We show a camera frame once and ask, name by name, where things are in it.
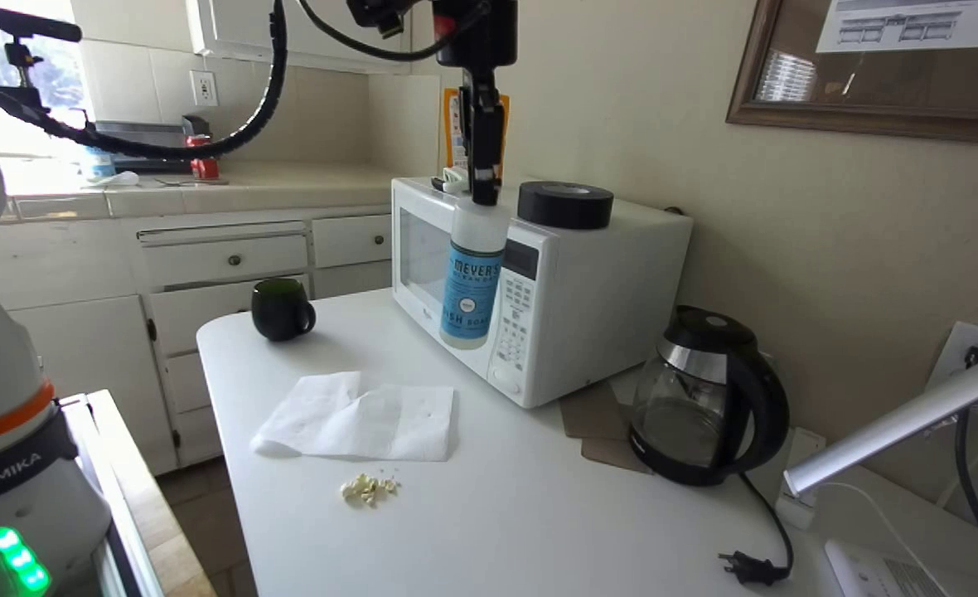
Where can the white printed paper sheet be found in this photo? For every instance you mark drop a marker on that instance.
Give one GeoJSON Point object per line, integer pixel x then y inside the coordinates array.
{"type": "Point", "coordinates": [921, 25]}

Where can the white robot base platform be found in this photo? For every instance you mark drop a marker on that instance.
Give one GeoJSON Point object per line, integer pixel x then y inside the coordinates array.
{"type": "Point", "coordinates": [140, 507]}

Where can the small white cabinet drawer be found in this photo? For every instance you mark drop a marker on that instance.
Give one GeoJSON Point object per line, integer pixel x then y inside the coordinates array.
{"type": "Point", "coordinates": [353, 241]}

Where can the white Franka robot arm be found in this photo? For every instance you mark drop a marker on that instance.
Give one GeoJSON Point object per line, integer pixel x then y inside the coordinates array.
{"type": "Point", "coordinates": [2, 366]}

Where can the wood-framed cork board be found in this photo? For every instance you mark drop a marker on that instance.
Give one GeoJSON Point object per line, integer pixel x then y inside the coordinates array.
{"type": "Point", "coordinates": [754, 78]}

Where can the pile of pale crumbs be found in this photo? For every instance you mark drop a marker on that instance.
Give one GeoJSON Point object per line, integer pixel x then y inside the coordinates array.
{"type": "Point", "coordinates": [370, 489]}

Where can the white upper wall cabinet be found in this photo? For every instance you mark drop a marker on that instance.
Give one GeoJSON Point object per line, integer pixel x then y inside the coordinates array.
{"type": "Point", "coordinates": [232, 27]}

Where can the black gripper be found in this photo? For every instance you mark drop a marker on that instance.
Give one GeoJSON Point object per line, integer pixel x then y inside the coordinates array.
{"type": "Point", "coordinates": [475, 30]}

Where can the white microwave oven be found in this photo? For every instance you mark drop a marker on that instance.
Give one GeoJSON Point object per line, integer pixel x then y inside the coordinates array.
{"type": "Point", "coordinates": [587, 300]}

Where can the wide white cabinet drawer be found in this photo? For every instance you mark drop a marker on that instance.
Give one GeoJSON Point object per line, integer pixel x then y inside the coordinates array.
{"type": "Point", "coordinates": [222, 261]}

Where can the red soda can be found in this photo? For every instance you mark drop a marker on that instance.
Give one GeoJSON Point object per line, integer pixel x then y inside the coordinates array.
{"type": "Point", "coordinates": [205, 167]}

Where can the white wall outlet plate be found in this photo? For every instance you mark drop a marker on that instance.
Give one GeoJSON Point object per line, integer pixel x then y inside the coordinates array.
{"type": "Point", "coordinates": [957, 342]}

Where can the white power strip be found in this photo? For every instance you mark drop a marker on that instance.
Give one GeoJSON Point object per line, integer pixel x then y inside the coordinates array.
{"type": "Point", "coordinates": [862, 569]}

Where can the white paper towel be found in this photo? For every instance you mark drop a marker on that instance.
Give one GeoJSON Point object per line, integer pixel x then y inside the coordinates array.
{"type": "Point", "coordinates": [367, 425]}

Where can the black mug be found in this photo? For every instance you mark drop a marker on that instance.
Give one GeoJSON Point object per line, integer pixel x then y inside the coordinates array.
{"type": "Point", "coordinates": [280, 308]}

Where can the white bottle with blue label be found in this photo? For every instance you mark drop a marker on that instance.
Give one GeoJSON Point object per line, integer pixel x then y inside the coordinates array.
{"type": "Point", "coordinates": [471, 284]}

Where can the grey countertop appliance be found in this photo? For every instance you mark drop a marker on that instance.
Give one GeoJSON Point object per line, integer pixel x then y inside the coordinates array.
{"type": "Point", "coordinates": [140, 130]}

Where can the white wall switch plate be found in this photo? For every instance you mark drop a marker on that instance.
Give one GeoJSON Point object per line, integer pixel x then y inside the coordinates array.
{"type": "Point", "coordinates": [205, 87]}

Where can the amber bottle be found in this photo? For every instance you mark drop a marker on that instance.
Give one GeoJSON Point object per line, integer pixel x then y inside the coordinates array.
{"type": "Point", "coordinates": [449, 127]}

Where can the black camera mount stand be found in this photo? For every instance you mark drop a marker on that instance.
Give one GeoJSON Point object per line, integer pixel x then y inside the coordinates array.
{"type": "Point", "coordinates": [24, 66]}

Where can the white lamp bar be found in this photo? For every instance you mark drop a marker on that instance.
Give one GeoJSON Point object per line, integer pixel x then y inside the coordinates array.
{"type": "Point", "coordinates": [897, 425]}

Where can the white kitchen cabinet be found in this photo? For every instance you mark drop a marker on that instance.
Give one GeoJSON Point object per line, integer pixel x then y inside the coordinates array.
{"type": "Point", "coordinates": [92, 308]}

